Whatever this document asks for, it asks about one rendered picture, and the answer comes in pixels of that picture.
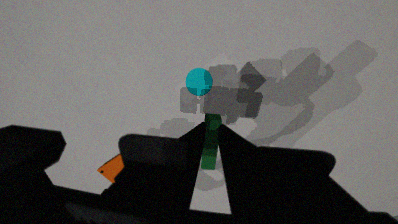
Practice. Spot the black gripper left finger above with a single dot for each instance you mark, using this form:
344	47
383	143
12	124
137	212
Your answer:
182	154

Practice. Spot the dark green post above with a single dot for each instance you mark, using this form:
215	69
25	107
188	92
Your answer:
209	154

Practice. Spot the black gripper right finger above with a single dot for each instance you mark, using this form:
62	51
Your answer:
245	164

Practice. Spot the cyan circle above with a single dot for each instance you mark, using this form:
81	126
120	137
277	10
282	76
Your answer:
199	81

